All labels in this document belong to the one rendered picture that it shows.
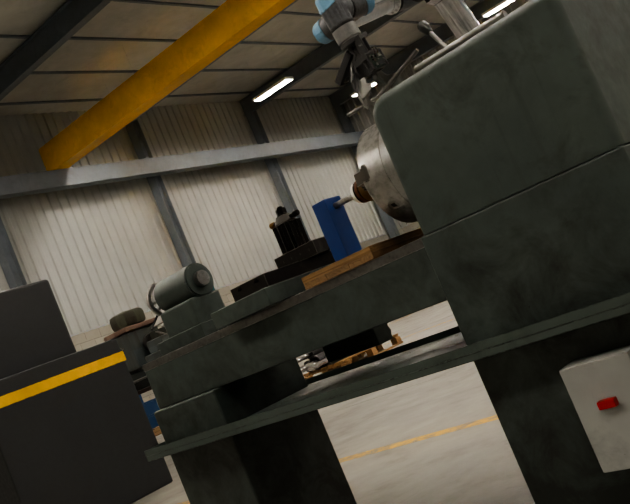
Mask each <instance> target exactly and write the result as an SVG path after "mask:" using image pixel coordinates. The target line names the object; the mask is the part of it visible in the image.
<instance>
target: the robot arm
mask: <svg viewBox="0 0 630 504"><path fill-rule="evenodd" d="M421 1H423V0H316V1H315V5H316V7H317V9H318V11H319V13H320V15H321V16H322V18H321V19H319V20H318V21H317V22H316V23H315V24H314V26H313V29H312V31H313V35H314V37H315V38H316V40H317V41H318V42H320V43H322V44H328V43H330V42H331V41H334V39H335V40H336V42H337V44H338V46H340V48H341V49H342V51H346V50H347V51H346V52H345V55H344V57H343V60H342V63H341V66H340V68H339V71H338V74H337V77H336V79H335V83H336V84H338V85H339V86H342V85H345V84H348V83H349V82H350V80H351V84H352V87H353V89H354V91H355V94H357V97H358V99H359V100H360V102H361V103H362V105H363V106H364V108H365V109H366V110H368V109H369V108H368V102H367V100H366V97H367V95H368V94H369V93H370V91H371V89H372V84H371V83H368V84H367V81H366V79H368V80H370V79H371V78H372V76H373V79H374V82H375V83H376V84H378V85H380V86H382V87H383V88H384V86H385V85H386V84H387V83H388V82H389V80H390V79H391V78H392V77H393V76H394V74H388V75H387V74H385V73H384V72H382V71H381V70H383V69H384V68H385V66H386V65H387V64H388V61H387V59H386V58H385V56H384V54H383V53H382V51H381V49H380V48H378V49H377V48H376V47H375V48H373V47H370V45H369V43H368V42H367V40H366V37H367V36H368V34H367V32H363V33H362V34H360V33H361V31H360V30H359V28H358V27H360V26H362V25H364V24H366V23H368V22H371V21H373V20H375V19H377V18H379V17H382V16H384V15H386V14H387V15H393V14H396V13H398V12H401V11H403V10H405V9H408V8H410V7H413V6H415V5H417V4H419V3H420V2H421ZM425 2H426V3H427V4H430V5H434V6H435V8H436V9H437V10H438V12H439V13H440V15H441V16H442V18H443V19H444V21H445V22H446V23H447V25H448V26H449V28H450V29H451V31H452V32H453V33H454V35H455V36H456V38H457V39H459V38H460V37H462V36H463V35H465V34H466V33H468V32H470V31H471V30H473V29H474V28H476V27H478V26H479V25H480V24H479V22H478V21H477V19H476V18H475V16H474V15H473V13H472V12H471V11H470V9H469V8H468V6H467V5H466V3H465V2H464V0H425ZM372 48H373V49H372ZM384 59H385V60H384Z"/></svg>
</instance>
